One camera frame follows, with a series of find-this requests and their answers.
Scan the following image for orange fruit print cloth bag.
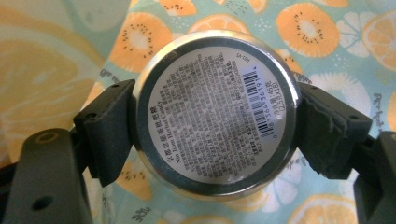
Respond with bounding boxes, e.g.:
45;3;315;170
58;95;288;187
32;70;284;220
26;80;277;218
0;0;396;224

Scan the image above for round silver tin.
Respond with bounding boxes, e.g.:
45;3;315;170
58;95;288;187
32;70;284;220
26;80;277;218
133;30;303;202

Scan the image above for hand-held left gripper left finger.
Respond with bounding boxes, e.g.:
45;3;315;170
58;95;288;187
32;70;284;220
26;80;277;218
73;78;136;188

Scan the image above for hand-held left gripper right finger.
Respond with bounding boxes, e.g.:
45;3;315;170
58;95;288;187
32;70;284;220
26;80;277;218
294;81;374;181

